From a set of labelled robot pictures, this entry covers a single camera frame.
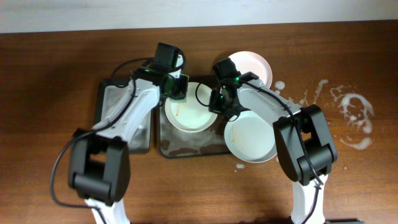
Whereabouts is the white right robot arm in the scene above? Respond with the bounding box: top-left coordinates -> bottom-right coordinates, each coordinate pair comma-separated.
209,72 -> 338,223

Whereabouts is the white plate with orange streak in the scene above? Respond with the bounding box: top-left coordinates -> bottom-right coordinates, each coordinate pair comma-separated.
164,82 -> 218,133

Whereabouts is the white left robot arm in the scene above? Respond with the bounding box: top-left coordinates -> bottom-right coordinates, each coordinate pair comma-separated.
65,64 -> 188,223

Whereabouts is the black wash tray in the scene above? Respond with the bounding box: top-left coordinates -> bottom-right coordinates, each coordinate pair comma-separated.
157,76 -> 229,159

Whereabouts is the pinkish white plate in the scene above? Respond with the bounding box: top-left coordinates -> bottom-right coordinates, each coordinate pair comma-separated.
229,51 -> 272,88

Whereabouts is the black tray with soapy foam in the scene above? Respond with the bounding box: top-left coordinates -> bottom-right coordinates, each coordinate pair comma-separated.
92,78 -> 158,153

